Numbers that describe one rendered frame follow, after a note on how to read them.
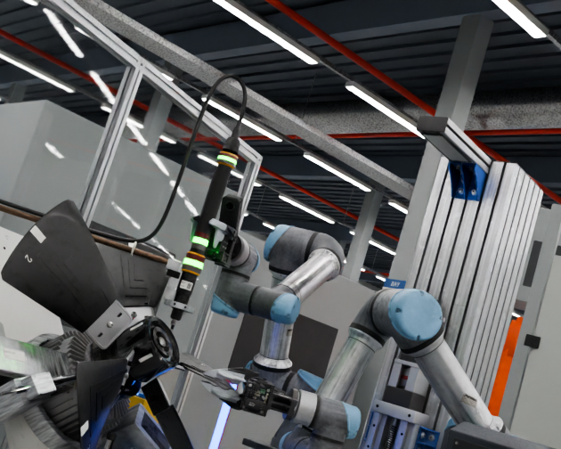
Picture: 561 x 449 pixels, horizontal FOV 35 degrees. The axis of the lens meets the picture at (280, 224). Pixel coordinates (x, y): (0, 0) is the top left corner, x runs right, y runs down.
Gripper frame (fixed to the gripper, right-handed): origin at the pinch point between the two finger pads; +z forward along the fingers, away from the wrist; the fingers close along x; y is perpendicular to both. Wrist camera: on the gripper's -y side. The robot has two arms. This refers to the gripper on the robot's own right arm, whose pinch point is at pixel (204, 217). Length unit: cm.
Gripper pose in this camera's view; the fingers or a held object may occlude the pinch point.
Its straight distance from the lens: 196.5
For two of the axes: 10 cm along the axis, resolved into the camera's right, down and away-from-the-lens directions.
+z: -2.6, -2.5, -9.3
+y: -2.9, 9.4, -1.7
